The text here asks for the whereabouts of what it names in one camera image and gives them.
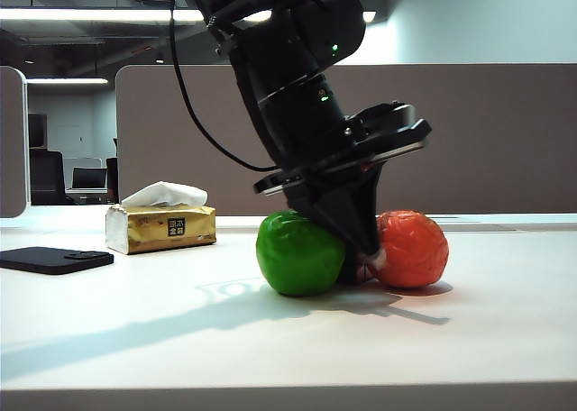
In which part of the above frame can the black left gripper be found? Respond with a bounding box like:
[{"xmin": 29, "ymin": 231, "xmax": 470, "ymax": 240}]
[{"xmin": 252, "ymin": 119, "xmax": 433, "ymax": 269}]

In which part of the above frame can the green apple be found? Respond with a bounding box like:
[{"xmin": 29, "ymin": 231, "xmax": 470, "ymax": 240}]
[{"xmin": 255, "ymin": 209, "xmax": 348, "ymax": 297}]

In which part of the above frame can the wrinkled red-orange fruit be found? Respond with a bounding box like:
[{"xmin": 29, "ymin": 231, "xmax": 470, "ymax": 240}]
[{"xmin": 366, "ymin": 209, "xmax": 451, "ymax": 291}]

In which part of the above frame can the Rubik's cube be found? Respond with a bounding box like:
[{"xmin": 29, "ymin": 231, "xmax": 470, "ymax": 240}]
[{"xmin": 336, "ymin": 243, "xmax": 377, "ymax": 288}]

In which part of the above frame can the wide brown desk partition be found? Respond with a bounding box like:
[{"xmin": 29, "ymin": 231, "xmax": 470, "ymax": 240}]
[{"xmin": 114, "ymin": 63, "xmax": 577, "ymax": 216}]

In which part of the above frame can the gold tissue pack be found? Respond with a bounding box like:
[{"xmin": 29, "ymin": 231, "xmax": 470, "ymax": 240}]
[{"xmin": 105, "ymin": 180, "xmax": 218, "ymax": 256}]

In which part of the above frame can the black office chair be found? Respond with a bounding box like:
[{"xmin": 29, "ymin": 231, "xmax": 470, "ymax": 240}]
[
  {"xmin": 30, "ymin": 150, "xmax": 69, "ymax": 206},
  {"xmin": 107, "ymin": 157, "xmax": 121, "ymax": 206}
]

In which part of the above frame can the dark background monitor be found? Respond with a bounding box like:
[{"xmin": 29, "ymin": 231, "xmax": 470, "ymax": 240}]
[{"xmin": 71, "ymin": 167, "xmax": 110, "ymax": 190}]

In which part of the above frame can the short ceiling light strip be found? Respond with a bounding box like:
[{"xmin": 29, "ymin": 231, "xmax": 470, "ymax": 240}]
[{"xmin": 26, "ymin": 78, "xmax": 110, "ymax": 87}]

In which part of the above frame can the dark background cabinet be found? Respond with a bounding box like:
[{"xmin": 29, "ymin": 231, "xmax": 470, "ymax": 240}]
[{"xmin": 29, "ymin": 113, "xmax": 50, "ymax": 151}]

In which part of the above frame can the long ceiling light strip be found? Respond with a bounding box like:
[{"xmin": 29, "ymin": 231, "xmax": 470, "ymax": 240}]
[{"xmin": 0, "ymin": 8, "xmax": 378, "ymax": 25}]

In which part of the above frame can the narrow brown desk partition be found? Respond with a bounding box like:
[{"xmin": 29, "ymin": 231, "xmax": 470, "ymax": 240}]
[{"xmin": 0, "ymin": 66, "xmax": 30, "ymax": 219}]

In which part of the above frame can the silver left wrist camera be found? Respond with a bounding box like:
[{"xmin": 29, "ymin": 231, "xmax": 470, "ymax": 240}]
[{"xmin": 343, "ymin": 102, "xmax": 421, "ymax": 138}]

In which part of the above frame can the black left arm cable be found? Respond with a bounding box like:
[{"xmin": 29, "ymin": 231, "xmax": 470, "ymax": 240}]
[{"xmin": 168, "ymin": 0, "xmax": 277, "ymax": 175}]

